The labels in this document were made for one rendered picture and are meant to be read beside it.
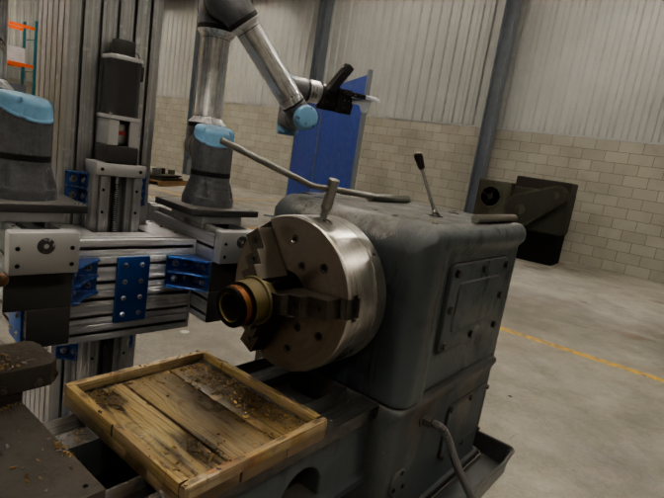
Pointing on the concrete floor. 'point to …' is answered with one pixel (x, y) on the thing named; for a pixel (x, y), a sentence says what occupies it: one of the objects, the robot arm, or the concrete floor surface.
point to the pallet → (165, 178)
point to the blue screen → (330, 144)
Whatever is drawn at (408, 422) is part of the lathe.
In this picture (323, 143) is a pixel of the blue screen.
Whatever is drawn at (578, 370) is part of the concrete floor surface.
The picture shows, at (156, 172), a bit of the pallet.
